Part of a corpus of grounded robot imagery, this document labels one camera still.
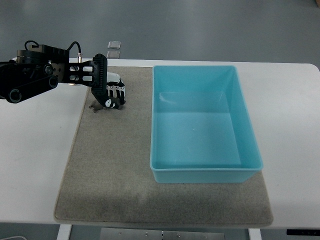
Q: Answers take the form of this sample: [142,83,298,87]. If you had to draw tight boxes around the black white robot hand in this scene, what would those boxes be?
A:
[82,65,126,107]

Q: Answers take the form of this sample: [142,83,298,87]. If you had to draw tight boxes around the brown toy hippo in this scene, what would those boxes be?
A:
[89,100,124,113]

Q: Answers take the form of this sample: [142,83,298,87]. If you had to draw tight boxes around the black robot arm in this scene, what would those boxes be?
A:
[0,40,109,104]

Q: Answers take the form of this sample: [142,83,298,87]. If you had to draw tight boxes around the blue plastic box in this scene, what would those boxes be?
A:
[150,65,263,184]

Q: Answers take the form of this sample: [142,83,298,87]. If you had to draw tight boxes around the lower floor socket plate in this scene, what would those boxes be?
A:
[106,50,121,59]

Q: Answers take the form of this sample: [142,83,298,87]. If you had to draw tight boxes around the grey felt mat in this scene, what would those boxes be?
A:
[54,67,273,228]

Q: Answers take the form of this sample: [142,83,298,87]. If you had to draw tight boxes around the grey metal table crossbar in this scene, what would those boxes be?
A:
[99,228,226,240]

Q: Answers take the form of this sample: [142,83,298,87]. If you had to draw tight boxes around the white left table leg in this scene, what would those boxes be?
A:
[56,224,72,240]

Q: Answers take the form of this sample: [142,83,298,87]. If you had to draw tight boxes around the white table leg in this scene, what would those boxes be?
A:
[248,228,262,240]
[56,224,72,240]

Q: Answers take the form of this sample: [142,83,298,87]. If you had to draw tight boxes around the white right table leg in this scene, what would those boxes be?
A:
[248,228,262,240]

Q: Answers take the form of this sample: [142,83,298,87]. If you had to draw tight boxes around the black table control panel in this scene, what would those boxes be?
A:
[286,229,320,237]

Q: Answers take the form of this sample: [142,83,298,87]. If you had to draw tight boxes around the white cable on floor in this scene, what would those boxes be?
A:
[0,234,26,240]

